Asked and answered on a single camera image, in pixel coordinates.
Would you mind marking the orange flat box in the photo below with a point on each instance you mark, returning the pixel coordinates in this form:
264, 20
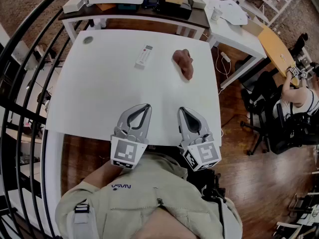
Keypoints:
106, 7

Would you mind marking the white paper sheets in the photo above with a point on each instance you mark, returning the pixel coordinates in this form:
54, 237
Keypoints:
233, 12

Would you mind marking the white frame chair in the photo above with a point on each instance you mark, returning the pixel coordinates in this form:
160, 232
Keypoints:
294, 228

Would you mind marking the black metal railing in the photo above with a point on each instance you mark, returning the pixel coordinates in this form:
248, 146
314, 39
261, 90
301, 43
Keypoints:
15, 58

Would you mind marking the round yellow table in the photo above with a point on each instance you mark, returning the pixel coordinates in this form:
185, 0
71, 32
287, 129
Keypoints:
276, 48

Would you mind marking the person's left forearm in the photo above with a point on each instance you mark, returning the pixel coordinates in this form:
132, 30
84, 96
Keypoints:
104, 174

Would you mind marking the white paper cup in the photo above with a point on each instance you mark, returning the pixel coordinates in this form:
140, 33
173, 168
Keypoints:
216, 14

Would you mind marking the person's beige jacket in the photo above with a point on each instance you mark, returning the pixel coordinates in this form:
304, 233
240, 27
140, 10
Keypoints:
154, 188

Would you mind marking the teal box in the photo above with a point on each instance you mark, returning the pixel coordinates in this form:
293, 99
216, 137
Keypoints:
127, 7

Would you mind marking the dark wooden table white legs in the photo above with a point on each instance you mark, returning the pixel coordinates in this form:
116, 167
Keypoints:
149, 15

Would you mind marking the grey round table grommet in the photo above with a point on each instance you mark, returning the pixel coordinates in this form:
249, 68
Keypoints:
88, 39

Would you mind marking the black office chair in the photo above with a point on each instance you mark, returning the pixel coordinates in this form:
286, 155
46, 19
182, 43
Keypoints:
259, 101

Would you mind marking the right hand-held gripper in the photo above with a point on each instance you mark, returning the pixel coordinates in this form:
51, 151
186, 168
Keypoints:
203, 153

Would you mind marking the white side table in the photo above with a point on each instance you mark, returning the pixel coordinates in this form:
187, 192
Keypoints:
231, 34

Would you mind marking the white remote control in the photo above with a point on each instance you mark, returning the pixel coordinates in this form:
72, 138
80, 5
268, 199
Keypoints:
143, 57

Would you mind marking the black box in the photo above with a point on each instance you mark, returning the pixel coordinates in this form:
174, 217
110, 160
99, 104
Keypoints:
174, 10

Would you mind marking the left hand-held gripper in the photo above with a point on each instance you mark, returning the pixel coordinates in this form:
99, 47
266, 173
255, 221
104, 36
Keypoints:
124, 151

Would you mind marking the grey box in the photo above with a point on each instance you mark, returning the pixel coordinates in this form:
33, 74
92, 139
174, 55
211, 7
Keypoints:
197, 0

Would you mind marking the flat cardboard box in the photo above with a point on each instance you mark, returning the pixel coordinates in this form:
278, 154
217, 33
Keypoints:
253, 27

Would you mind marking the white flat box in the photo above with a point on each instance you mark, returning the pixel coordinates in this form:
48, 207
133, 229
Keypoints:
73, 5

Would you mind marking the white power strip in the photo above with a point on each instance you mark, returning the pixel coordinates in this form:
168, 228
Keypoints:
225, 56

